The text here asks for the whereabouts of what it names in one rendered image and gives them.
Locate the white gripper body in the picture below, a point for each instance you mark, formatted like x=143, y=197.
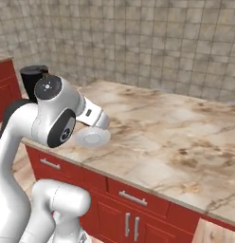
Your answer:
x=104, y=121

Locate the narrow red cupboard panel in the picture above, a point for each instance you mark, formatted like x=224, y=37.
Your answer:
x=95, y=179

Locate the red cupboard run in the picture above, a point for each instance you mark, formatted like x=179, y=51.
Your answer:
x=5, y=88

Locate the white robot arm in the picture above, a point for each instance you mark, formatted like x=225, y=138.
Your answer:
x=15, y=152

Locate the short red cupboard panel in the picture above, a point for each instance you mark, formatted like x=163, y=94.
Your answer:
x=184, y=218

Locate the red cupboard door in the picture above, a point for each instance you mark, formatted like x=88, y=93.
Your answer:
x=163, y=229
x=106, y=215

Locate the wide red drawer front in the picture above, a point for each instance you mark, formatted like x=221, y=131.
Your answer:
x=70, y=171

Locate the black blender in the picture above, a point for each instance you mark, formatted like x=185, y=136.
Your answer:
x=31, y=79

